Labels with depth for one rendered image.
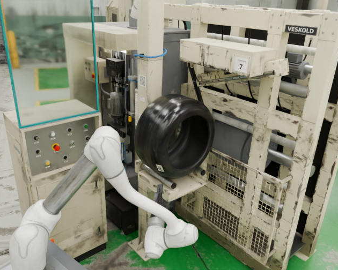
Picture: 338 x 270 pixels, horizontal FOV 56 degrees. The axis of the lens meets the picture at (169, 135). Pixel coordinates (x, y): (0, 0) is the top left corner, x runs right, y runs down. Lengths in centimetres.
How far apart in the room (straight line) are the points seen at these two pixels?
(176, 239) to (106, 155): 56
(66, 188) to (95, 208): 98
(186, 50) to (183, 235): 123
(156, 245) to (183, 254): 125
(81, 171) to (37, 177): 73
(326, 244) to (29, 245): 261
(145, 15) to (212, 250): 202
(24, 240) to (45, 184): 75
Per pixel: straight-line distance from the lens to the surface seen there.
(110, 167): 144
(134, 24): 275
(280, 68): 196
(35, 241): 168
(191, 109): 200
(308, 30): 206
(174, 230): 163
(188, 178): 240
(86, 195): 255
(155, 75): 220
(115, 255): 294
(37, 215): 181
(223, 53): 201
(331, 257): 330
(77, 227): 267
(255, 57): 191
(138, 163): 232
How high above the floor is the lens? 205
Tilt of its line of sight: 24 degrees down
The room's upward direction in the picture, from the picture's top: 2 degrees clockwise
